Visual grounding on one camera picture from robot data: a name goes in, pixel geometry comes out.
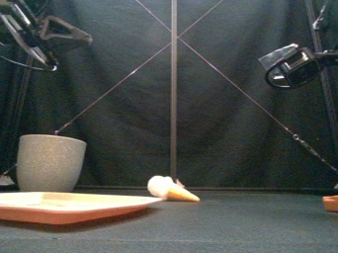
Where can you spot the dark slanted frame post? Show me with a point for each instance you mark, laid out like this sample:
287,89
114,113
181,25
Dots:
324,82

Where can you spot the black cloth backdrop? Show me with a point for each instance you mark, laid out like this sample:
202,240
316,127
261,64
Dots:
220,131

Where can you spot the toy ice cream cone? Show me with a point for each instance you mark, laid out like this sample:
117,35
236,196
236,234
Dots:
169,189

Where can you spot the pink square plate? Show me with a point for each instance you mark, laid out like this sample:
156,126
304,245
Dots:
66,206

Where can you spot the vertical metal frame pole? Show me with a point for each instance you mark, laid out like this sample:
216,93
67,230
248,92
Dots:
174,99

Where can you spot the small grey base piece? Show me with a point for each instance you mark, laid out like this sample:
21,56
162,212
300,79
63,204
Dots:
6,180

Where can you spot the orange toy pie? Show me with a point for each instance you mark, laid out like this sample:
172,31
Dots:
332,203

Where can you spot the grey speckled cup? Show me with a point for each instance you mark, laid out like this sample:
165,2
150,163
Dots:
50,163

